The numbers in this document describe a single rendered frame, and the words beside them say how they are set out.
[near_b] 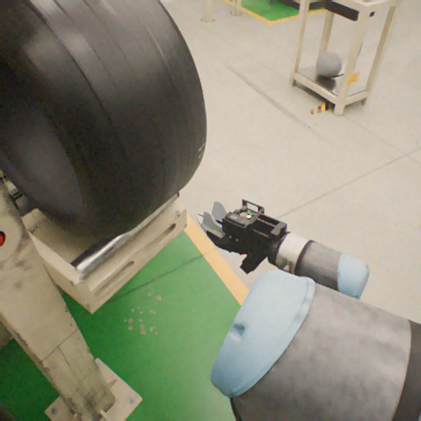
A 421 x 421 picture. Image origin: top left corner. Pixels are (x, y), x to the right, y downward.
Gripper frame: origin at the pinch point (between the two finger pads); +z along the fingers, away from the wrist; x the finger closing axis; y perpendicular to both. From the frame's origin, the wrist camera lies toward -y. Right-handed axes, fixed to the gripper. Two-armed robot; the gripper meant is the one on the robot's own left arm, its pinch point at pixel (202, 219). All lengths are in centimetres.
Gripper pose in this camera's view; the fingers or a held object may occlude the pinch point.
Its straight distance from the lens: 84.1
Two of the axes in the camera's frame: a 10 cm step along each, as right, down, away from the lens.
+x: -6.1, 5.6, -5.6
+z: -7.9, -3.4, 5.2
